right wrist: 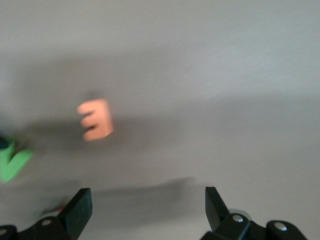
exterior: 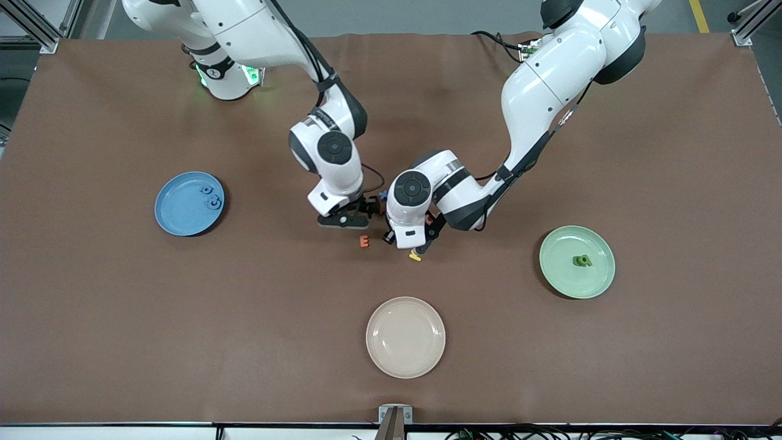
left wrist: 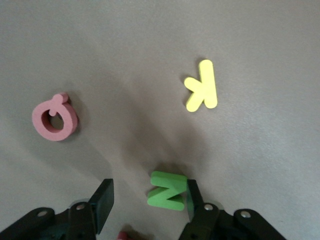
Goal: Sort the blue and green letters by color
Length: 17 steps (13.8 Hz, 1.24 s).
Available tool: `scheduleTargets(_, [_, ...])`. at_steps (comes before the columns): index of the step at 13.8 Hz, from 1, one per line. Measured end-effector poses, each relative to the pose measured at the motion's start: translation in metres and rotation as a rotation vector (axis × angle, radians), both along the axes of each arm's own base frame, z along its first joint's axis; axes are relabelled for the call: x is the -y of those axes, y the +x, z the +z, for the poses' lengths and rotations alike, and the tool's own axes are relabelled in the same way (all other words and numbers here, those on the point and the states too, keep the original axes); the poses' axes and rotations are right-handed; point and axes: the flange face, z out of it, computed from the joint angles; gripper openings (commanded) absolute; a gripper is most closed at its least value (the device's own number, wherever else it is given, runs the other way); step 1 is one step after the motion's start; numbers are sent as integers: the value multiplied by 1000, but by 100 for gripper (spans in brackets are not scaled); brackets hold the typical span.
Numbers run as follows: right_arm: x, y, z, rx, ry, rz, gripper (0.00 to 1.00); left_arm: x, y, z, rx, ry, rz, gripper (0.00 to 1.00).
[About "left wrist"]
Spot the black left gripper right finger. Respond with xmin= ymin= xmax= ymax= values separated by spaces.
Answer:
xmin=178 ymin=179 xmax=287 ymax=240

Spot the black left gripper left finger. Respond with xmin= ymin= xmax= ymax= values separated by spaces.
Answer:
xmin=0 ymin=178 xmax=115 ymax=240

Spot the green foam letter N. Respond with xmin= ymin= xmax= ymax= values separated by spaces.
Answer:
xmin=146 ymin=170 xmax=188 ymax=211

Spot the pink foam letter Q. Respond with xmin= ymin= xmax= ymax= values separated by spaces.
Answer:
xmin=31 ymin=91 xmax=79 ymax=142

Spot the yellow foam letter K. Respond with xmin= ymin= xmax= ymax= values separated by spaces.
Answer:
xmin=183 ymin=59 xmax=219 ymax=113

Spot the brown table mat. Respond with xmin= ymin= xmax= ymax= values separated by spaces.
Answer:
xmin=0 ymin=0 xmax=320 ymax=240

